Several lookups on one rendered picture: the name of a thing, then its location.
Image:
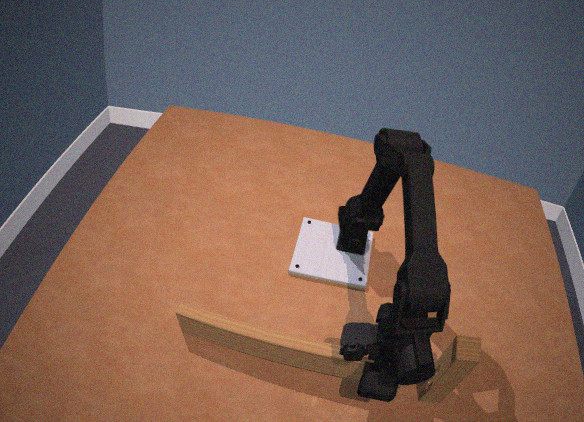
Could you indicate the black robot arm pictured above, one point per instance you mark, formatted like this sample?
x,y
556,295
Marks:
x,y
422,280

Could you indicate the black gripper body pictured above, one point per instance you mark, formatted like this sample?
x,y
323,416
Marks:
x,y
380,383

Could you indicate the long wooden rail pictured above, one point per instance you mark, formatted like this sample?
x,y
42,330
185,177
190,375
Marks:
x,y
273,345

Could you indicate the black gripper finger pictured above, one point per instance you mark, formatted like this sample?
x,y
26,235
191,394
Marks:
x,y
368,366

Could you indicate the wooden post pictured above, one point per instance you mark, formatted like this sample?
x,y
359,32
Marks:
x,y
458,360

